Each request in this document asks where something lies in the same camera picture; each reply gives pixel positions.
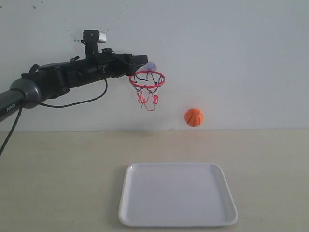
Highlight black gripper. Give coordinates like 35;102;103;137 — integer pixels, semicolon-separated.
93;48;148;79

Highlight small orange basketball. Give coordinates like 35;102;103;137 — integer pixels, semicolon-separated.
184;108;204;127

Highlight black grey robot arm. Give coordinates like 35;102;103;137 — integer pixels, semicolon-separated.
0;48;148;121

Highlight red mini basketball hoop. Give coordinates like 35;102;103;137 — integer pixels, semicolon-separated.
129;70;166;112

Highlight clear suction cup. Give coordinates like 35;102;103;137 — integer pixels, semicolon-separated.
144;62;157;72

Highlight white plastic tray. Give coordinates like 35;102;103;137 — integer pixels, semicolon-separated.
118;163;239;227

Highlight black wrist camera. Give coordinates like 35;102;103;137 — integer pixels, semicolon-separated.
81;30;107;59

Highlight black cable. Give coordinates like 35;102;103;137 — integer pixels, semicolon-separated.
0;77;109;158

